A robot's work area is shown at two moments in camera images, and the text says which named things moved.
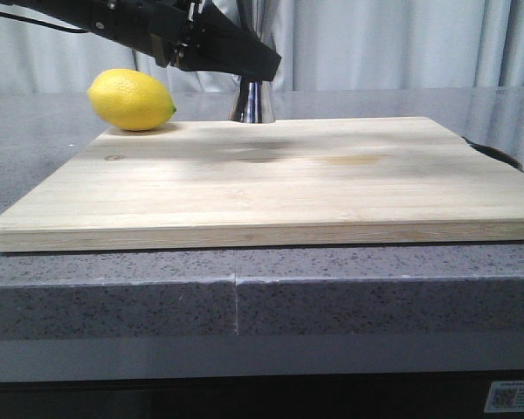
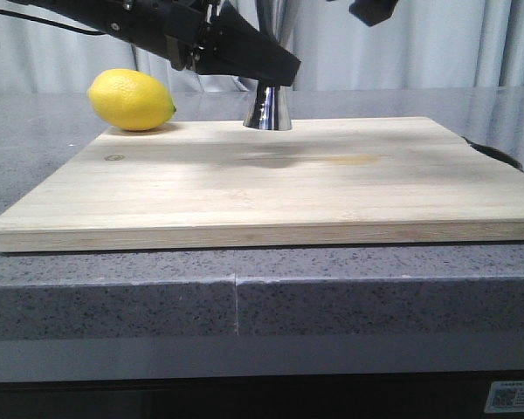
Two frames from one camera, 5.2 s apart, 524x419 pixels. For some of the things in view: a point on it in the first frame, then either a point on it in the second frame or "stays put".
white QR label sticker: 513,396 stays put
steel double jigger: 254,102 to 272,107
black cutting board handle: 497,154 stays put
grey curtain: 324,44 stays put
